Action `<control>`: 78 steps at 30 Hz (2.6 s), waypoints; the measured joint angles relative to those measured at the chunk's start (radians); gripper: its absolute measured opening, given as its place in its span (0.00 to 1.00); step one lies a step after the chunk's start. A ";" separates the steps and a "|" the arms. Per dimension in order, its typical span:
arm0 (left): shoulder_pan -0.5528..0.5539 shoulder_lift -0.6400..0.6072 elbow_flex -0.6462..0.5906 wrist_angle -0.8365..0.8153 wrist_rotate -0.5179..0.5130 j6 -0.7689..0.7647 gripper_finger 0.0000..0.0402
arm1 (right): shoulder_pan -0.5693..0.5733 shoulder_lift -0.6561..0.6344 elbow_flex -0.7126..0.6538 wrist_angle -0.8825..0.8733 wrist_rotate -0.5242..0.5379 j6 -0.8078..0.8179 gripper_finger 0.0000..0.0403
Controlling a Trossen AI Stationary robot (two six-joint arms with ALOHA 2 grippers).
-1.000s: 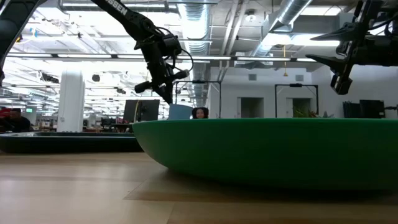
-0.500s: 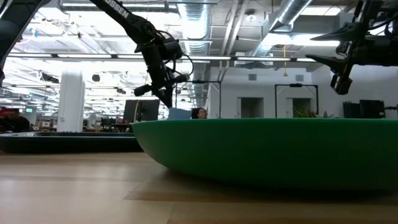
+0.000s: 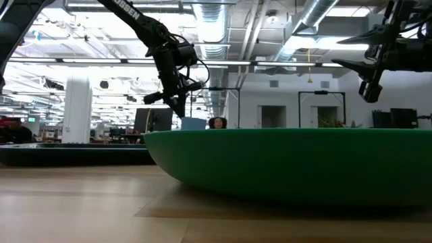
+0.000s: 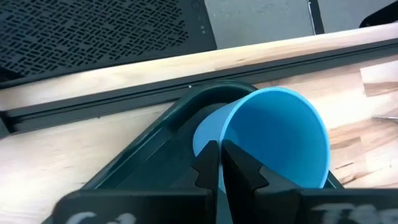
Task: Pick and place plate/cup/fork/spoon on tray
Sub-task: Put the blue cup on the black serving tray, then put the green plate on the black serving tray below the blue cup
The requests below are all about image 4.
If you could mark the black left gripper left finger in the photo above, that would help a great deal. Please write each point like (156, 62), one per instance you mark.
(205, 174)

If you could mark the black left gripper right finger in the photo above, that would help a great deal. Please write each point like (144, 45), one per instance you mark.
(239, 177)

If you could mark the blue plastic cup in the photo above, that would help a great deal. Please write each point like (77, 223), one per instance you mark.
(280, 133)

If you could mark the dark green plastic tray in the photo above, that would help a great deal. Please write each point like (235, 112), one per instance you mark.
(161, 155)

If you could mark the black perforated floor grille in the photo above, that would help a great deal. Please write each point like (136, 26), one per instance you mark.
(93, 34)

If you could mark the black aluminium table frame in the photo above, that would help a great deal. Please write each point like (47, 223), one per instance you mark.
(124, 100)

